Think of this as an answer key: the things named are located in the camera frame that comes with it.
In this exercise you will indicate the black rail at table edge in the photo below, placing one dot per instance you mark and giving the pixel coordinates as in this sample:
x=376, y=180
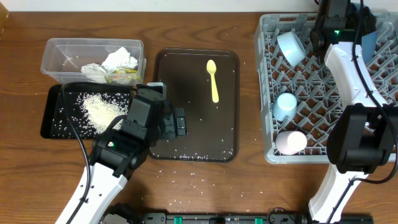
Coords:
x=124, y=214

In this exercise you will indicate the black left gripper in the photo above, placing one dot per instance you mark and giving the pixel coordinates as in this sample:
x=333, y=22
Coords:
x=180, y=122

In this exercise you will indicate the pink plastic cup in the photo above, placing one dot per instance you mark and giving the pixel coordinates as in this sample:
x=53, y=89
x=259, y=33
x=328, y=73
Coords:
x=290, y=142

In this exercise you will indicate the black waste tray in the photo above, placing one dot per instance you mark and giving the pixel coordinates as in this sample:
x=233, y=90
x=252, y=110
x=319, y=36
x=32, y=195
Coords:
x=55, y=91

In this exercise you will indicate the clear plastic waste bin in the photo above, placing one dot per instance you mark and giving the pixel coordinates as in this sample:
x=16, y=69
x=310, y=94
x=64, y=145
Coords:
x=64, y=57

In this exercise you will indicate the yellow green snack wrapper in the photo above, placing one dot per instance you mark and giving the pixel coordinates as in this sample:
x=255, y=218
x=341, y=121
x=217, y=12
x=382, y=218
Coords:
x=123, y=76

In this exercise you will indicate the white paper napkin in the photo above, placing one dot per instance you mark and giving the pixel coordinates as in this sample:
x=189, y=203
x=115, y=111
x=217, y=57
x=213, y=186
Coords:
x=119, y=59

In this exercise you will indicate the yellow plastic spoon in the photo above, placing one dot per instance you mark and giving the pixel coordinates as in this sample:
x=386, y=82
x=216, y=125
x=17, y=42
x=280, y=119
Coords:
x=211, y=69

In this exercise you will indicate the small light blue cup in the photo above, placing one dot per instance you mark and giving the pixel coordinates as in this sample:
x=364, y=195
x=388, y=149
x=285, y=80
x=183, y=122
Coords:
x=285, y=107

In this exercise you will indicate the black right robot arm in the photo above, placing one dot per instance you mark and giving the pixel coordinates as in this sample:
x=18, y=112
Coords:
x=366, y=132

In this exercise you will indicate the dark blue plate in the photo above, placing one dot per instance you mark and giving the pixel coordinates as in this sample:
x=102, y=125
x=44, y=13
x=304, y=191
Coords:
x=368, y=44

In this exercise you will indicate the grey paper ball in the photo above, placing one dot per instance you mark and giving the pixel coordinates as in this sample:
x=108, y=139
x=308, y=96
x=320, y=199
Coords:
x=95, y=72

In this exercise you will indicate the dark brown serving tray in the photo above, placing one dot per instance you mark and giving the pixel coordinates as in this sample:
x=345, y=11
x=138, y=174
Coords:
x=212, y=128

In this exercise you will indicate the grey dishwasher rack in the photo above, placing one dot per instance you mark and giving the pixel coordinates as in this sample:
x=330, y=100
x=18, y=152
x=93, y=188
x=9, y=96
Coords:
x=319, y=105

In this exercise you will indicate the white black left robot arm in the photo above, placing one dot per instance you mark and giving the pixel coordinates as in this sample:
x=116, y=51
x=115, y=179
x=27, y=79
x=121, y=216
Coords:
x=119, y=151

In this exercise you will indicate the pile of white rice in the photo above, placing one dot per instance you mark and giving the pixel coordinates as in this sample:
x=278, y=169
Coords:
x=91, y=113

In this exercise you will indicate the light blue rice bowl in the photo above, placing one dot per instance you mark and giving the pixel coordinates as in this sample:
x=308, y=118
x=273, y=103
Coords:
x=291, y=47

